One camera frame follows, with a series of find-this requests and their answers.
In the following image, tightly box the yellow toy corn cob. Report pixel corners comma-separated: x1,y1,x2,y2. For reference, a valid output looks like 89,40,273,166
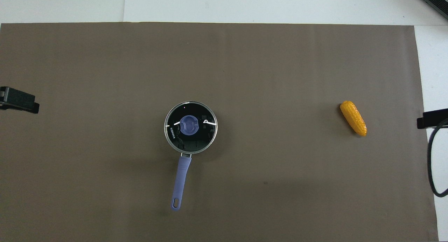
340,101,368,137

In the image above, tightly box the glass lid with blue knob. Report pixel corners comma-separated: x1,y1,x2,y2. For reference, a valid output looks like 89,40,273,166
164,102,218,155

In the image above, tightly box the brown table mat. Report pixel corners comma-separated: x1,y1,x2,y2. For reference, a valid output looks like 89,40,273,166
0,22,439,242

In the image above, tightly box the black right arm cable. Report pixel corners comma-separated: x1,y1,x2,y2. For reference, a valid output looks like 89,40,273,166
427,118,448,198

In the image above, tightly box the dark pot with lavender handle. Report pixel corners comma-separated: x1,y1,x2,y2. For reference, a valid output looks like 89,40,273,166
164,101,218,211

